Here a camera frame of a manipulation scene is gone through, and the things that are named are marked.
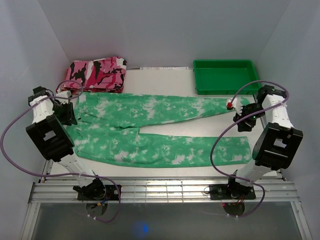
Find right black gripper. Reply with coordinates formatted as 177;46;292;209
233;103;267;133

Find green tie-dye trousers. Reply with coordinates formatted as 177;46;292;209
67;92;251;168

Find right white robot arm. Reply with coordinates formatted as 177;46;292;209
225;85;303;199

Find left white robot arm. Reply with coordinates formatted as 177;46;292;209
26;86;106;200

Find pink camouflage folded trousers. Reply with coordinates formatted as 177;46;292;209
61;56;127;89

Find orange folded garment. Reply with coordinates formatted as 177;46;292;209
60;86;124;94

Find green plastic tray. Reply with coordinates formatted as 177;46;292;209
193;59;261;95

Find white paper strip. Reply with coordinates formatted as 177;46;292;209
139;66;192;70

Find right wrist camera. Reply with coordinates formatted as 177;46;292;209
226;97;243;116

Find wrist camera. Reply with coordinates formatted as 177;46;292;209
226;97;243;116
55;90;72;99

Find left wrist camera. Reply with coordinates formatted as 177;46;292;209
55;90;72;99

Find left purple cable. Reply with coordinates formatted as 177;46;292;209
0;80;123;224

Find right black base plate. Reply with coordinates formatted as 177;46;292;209
203;183;256;201

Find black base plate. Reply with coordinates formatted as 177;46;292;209
72;184;122;201
203;183;256;201

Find aluminium frame rail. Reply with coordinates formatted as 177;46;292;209
29;179;300;204

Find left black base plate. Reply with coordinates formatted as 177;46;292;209
72;184;122;201

